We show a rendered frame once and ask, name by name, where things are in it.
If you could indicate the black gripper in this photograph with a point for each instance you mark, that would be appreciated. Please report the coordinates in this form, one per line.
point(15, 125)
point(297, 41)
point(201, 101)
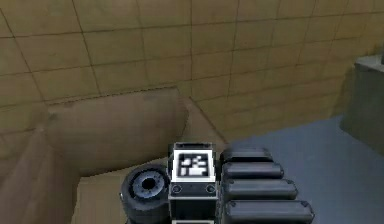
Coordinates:
point(146, 186)

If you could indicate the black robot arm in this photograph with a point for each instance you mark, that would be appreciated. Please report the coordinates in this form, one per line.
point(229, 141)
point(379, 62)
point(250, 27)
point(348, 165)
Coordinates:
point(253, 190)

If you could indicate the tan armchair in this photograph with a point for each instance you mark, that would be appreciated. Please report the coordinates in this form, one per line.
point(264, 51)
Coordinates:
point(113, 133)

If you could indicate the grey-green cabinet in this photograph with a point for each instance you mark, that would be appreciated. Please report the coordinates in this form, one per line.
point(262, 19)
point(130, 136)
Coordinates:
point(365, 103)

